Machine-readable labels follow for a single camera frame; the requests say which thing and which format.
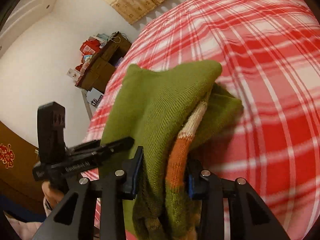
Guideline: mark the white printed cardboard box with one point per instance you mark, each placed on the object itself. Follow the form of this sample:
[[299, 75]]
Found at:
[[94, 97]]

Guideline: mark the red gift box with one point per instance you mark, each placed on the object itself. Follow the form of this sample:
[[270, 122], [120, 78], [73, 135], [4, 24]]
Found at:
[[90, 47]]

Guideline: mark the person's left hand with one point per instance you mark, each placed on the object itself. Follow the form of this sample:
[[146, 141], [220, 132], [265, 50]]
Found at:
[[52, 196]]

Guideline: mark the dark wooden cabinet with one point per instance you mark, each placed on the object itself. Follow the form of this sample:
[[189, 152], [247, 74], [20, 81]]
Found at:
[[21, 195]]

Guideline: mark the red plaid bed sheet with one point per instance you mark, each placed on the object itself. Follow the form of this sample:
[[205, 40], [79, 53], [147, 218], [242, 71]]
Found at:
[[269, 52]]

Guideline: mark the white greeting card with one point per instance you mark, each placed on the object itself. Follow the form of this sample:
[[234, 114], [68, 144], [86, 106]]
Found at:
[[74, 74]]

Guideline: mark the dark brown wooden desk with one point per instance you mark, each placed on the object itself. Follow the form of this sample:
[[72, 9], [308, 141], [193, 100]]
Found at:
[[102, 65]]

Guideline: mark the green orange cream striped sweater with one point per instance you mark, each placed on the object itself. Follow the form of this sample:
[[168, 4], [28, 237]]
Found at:
[[169, 114]]

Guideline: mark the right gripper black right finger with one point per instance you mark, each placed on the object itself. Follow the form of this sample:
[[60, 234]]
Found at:
[[231, 205]]

